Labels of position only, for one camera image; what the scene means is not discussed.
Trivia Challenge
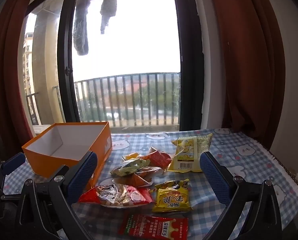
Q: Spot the red clear biscuit bag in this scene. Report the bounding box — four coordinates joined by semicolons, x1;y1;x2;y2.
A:
78;184;153;208

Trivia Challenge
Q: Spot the yellow noodle snack bag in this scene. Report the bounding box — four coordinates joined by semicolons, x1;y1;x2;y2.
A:
152;179;192;213

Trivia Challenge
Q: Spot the red spicy strip packet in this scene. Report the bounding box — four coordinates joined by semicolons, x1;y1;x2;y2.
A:
118;214;189;240

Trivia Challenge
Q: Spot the pale yellow chips bag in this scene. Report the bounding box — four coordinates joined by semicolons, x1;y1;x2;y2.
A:
167;133;213;173

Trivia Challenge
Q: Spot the green snack packet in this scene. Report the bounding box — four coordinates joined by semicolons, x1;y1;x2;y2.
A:
110;158;150;177

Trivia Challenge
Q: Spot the brown triangular meat packet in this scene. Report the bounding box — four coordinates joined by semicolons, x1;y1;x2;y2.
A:
112;166;164;187

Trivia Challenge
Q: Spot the small yellow candy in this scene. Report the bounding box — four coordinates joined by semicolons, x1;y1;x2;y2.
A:
122;152;139;161

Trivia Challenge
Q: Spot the red sauce snack packet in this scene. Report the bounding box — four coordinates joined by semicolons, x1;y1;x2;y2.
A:
140;146;172;170

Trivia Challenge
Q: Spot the orange cardboard box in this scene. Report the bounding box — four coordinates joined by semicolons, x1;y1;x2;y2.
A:
22;122;112;189

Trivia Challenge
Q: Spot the dark red left curtain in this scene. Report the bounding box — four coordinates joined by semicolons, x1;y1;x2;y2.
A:
0;0;33;159

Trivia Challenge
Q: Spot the dark red curtain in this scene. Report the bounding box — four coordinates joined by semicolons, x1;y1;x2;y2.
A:
0;0;33;159
212;0;286;148

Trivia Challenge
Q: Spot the blue checkered bear tablecloth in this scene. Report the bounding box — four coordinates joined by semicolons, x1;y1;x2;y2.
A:
2;128;298;240

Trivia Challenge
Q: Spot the balcony metal railing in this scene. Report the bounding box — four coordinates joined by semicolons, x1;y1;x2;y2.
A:
25;72;182;128

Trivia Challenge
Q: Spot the dark red right curtain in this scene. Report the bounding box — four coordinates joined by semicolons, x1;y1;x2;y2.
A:
212;0;286;148

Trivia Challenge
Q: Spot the hanging grey cloth left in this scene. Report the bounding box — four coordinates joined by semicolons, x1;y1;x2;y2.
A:
73;0;90;56

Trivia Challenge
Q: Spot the black window frame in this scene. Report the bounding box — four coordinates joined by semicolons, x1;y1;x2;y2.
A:
28;0;204;133

